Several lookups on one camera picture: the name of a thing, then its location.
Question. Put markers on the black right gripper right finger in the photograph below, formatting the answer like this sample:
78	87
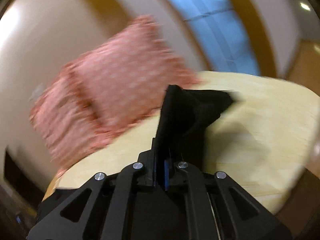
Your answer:
173	175

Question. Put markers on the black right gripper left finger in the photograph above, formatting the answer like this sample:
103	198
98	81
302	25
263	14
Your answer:
148	159

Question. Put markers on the black pants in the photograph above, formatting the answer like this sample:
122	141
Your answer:
185	115

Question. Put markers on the pink polka dot pillow front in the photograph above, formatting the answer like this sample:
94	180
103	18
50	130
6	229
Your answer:
124	80

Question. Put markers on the pink polka dot pillow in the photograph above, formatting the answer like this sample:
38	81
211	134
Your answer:
67	122
124	80

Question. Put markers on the pink polka dot pillow rear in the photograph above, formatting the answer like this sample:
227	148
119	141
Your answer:
67	122

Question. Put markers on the cream patterned bed cover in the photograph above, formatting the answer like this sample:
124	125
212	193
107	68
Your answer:
262	141

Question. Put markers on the blue glass window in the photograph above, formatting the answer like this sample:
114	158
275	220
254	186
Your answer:
220	34

